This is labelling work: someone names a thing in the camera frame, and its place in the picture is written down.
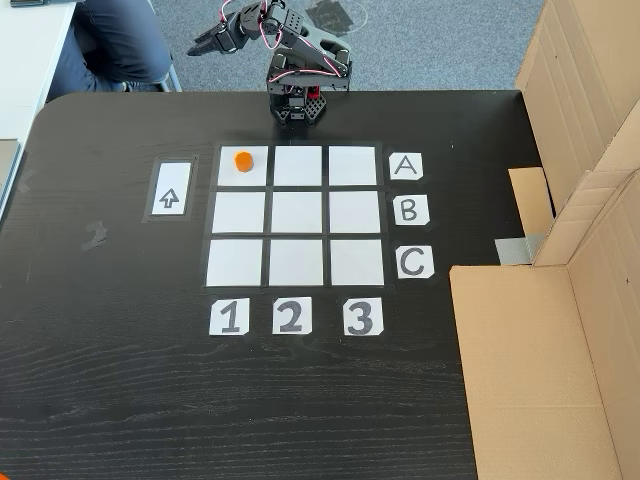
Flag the white nine-square grid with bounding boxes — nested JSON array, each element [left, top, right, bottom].
[[204, 143, 388, 289]]

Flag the person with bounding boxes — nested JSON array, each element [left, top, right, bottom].
[[58, 0, 174, 94]]

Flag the dark tape patch on carpet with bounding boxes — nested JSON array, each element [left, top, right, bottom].
[[303, 0, 357, 34]]

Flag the white arrow paper sheet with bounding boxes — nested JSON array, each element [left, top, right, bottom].
[[149, 160, 193, 217]]

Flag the white table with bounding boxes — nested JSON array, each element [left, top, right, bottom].
[[0, 0, 87, 214]]

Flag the paper sheet letter A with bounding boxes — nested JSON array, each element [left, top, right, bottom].
[[389, 152, 425, 182]]

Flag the clear tape scraps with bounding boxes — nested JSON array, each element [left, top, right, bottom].
[[79, 220, 110, 253]]

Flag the paper sheet letter B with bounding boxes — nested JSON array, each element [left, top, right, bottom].
[[393, 194, 432, 227]]

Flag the paper sheet number 1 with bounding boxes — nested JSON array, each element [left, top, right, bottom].
[[208, 298, 251, 337]]

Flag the paper sheet number 2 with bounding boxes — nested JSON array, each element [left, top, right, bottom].
[[271, 296, 314, 336]]

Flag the paper sheet letter C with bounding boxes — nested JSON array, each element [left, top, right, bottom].
[[396, 245, 435, 281]]

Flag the paper sheet number 3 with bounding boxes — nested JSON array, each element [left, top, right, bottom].
[[342, 296, 386, 337]]

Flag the grey tape at cardboard foot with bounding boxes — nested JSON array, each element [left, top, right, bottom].
[[494, 233, 545, 267]]

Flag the large brown cardboard screen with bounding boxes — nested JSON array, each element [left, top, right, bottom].
[[448, 0, 640, 480]]

